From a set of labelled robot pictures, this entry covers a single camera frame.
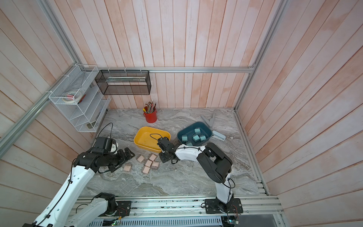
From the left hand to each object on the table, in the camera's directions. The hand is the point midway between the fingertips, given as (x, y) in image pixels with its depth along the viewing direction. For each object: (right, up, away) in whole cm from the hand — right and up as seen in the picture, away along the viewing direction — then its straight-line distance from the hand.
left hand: (129, 161), depth 76 cm
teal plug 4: (+45, +10, +23) cm, 51 cm away
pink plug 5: (+13, -5, +10) cm, 17 cm away
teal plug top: (+35, +6, +21) cm, 41 cm away
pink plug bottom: (+7, -8, +9) cm, 14 cm away
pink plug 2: (+3, -3, +14) cm, 15 cm away
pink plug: (-4, -7, +10) cm, 13 cm away
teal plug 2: (+41, +15, +28) cm, 52 cm away
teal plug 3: (+40, +10, +23) cm, 47 cm away
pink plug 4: (+8, -5, +12) cm, 15 cm away
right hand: (+17, -1, +18) cm, 25 cm away
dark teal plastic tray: (+41, +13, +26) cm, 50 cm away
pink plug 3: (+10, -2, +14) cm, 18 cm away
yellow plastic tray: (+4, +9, +27) cm, 29 cm away
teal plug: (+31, +9, +24) cm, 41 cm away
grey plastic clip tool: (+52, +21, +33) cm, 65 cm away
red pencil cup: (+6, +29, +27) cm, 40 cm away
